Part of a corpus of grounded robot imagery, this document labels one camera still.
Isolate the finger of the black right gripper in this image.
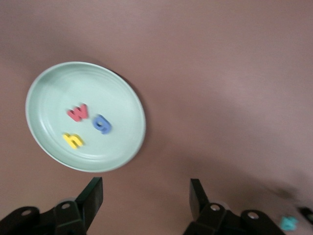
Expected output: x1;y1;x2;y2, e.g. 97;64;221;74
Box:
298;207;313;221

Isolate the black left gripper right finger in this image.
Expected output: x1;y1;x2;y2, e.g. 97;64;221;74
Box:
183;178;287;235

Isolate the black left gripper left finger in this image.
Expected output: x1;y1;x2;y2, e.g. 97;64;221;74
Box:
0;176;103;235

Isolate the yellow foam lowercase h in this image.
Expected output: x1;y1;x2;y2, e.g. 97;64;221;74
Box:
62;133;85;150

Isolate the blue foam lowercase g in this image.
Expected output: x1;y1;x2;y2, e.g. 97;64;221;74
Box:
92;114;112;135

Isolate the red foam lowercase w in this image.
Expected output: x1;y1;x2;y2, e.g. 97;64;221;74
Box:
66;103;89;122

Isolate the teal foam uppercase R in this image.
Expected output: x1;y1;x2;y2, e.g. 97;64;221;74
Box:
280;215;299;231

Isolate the green plate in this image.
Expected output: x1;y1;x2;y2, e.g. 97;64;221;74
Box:
25;61;147;173

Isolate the brown table cover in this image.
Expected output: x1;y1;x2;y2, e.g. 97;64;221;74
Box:
0;0;313;235

